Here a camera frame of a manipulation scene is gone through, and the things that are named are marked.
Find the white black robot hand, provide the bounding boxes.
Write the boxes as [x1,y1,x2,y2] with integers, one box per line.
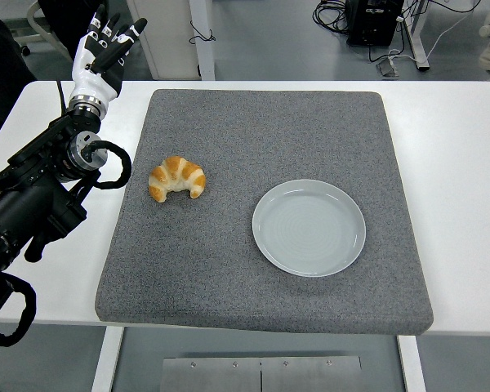
[70,4,149,103]

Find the golden croissant bread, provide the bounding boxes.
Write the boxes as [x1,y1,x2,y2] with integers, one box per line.
[148,155,207,203]

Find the light grey round plate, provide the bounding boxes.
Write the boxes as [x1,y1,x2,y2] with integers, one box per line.
[252,178,368,278]

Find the person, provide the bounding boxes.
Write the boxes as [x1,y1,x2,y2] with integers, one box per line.
[36,0,107,62]

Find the white office chair base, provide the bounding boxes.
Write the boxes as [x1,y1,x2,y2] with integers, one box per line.
[7,0,74,62]

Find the grey speckled mat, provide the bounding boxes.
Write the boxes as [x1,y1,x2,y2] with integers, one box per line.
[94,88,434,336]

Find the white table leg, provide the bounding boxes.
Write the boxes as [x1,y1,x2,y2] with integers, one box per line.
[90,326,126,392]
[396,334,428,392]

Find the black computer box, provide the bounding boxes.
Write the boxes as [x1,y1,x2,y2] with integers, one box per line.
[345,0,405,47]

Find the clear plastic holder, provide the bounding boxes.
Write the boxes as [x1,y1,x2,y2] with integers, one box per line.
[376,56,400,78]

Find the white desk leg with foot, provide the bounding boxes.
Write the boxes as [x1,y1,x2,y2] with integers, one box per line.
[403,0,430,71]

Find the thin black floor cable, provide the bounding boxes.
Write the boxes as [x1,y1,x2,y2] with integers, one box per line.
[189,20,216,44]

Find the tangled black cables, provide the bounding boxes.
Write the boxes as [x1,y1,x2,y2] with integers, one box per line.
[312,0,350,36]

